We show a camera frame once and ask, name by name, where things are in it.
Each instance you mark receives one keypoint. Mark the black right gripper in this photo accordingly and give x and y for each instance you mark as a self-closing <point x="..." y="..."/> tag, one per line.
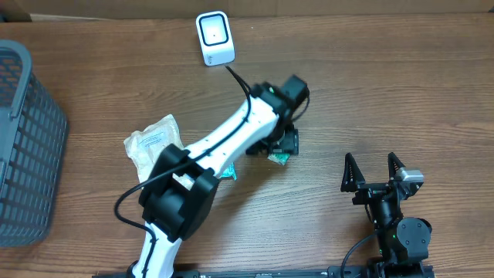
<point x="353" y="181"/>

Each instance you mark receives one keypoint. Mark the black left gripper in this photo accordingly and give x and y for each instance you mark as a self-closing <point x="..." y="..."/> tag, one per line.
<point x="291" y="144"/>

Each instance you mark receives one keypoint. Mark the teal tissue pack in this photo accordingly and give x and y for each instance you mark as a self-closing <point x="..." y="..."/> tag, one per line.
<point x="279" y="158"/>

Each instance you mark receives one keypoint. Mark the teal crinkled snack packet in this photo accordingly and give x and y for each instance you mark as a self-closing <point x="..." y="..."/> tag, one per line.
<point x="229" y="173"/>

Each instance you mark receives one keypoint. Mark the clear white plastic pouch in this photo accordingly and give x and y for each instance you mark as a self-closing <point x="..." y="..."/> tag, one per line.
<point x="144" y="147"/>

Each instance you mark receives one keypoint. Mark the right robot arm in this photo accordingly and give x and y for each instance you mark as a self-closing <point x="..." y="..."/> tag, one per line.
<point x="402" y="241"/>

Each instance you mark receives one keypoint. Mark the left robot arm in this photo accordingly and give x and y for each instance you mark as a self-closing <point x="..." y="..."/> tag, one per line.
<point x="179" y="193"/>

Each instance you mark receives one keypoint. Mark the white barcode scanner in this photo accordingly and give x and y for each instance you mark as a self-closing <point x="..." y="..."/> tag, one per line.
<point x="215" y="37"/>

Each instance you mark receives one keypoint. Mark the brown cardboard backdrop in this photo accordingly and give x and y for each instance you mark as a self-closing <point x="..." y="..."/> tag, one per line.
<point x="26" y="10"/>

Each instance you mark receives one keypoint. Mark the grey plastic mesh basket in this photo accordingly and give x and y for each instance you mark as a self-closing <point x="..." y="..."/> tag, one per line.
<point x="34" y="132"/>

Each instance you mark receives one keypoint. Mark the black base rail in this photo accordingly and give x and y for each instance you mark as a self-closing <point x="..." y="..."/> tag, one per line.
<point x="330" y="272"/>

